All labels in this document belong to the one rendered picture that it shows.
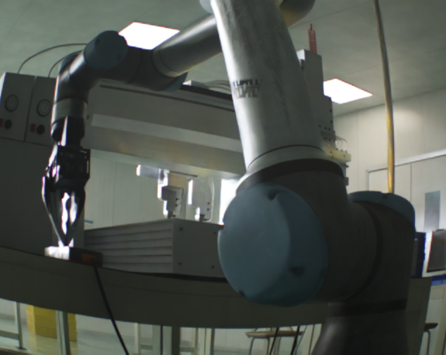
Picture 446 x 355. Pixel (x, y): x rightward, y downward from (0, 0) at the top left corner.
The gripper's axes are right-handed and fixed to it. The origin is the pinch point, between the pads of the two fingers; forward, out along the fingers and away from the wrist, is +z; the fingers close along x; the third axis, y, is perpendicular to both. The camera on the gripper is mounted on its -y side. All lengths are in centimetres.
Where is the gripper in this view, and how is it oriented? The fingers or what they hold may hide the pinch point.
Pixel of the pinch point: (65, 239)
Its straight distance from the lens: 115.5
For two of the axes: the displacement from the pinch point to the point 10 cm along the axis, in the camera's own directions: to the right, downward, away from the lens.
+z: 0.7, 9.1, -4.1
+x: 8.9, 1.3, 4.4
